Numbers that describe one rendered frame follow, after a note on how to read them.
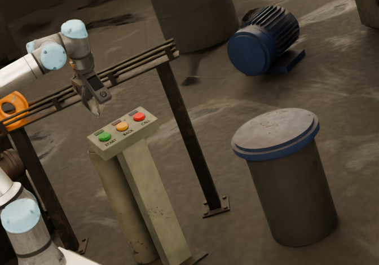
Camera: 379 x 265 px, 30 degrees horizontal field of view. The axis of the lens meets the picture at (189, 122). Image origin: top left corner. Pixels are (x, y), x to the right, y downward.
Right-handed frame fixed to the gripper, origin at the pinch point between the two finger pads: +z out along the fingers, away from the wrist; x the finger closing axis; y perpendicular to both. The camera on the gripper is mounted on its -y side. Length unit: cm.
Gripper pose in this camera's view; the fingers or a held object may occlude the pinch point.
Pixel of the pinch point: (98, 114)
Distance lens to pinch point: 241.2
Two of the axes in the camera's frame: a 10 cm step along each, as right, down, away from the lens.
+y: -6.4, -4.2, 6.4
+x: -7.6, 4.8, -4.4
